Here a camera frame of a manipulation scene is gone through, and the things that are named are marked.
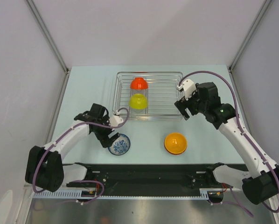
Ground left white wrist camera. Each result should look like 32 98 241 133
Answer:
109 110 124 128

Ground wire dish rack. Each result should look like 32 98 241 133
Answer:
112 71 183 120

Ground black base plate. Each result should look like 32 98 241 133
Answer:
62 163 247 207

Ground orange-yellow bowl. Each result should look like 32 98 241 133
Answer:
164 133 188 149

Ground aluminium frame rail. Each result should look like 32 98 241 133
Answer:
24 183 67 191

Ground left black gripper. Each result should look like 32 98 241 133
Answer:
92 115 120 147

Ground red-orange bowl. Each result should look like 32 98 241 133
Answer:
130 77 148 90

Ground white cable duct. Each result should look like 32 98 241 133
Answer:
33 189 209 200

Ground yellow-green bowl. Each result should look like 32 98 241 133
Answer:
129 93 148 110

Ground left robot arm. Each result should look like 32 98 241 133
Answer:
25 104 125 193

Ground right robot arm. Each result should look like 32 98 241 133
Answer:
174 79 279 205

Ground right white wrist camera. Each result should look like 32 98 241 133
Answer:
177 79 197 100

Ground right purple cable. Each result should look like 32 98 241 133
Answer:
178 70 279 217

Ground blue white patterned bowl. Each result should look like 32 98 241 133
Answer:
108 133 131 156

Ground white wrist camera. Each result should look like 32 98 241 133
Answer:
177 79 197 100
109 110 124 128

